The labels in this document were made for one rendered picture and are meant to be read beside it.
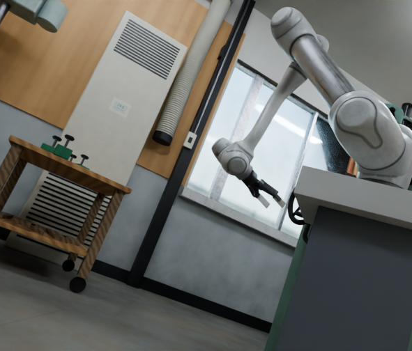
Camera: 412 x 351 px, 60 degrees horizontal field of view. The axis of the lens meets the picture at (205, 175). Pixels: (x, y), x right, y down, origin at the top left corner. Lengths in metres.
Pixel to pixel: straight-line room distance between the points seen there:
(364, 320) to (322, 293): 0.12
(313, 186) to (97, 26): 2.40
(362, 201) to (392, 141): 0.19
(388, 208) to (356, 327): 0.32
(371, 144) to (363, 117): 0.08
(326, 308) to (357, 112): 0.54
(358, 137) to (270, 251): 2.34
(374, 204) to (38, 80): 2.43
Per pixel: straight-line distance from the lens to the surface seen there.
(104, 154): 2.52
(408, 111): 2.43
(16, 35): 3.04
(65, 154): 1.72
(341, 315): 1.08
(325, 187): 1.08
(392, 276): 1.10
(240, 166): 1.42
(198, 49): 3.08
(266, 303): 3.36
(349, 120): 1.08
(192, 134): 2.91
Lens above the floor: 0.30
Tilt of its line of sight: 14 degrees up
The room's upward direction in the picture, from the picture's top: 21 degrees clockwise
